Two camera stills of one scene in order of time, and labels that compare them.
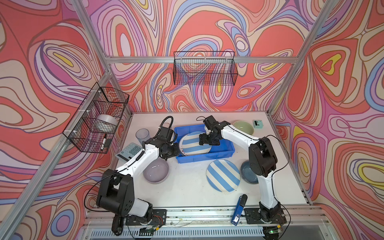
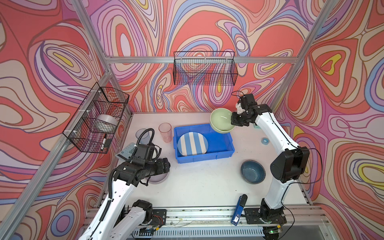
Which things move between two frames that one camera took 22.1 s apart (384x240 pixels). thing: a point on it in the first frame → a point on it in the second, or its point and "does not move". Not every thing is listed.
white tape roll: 105,123 does not move
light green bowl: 244,126 → 220,121
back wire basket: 205,68 does not move
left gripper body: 171,150 → 155,167
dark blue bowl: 247,174 does not move
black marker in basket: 105,137 does not move
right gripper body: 209,139 → 240,119
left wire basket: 95,124 does not move
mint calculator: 127,152 does not move
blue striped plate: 223,175 → 192,144
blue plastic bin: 224,149 does not move
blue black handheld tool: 238,209 does not move
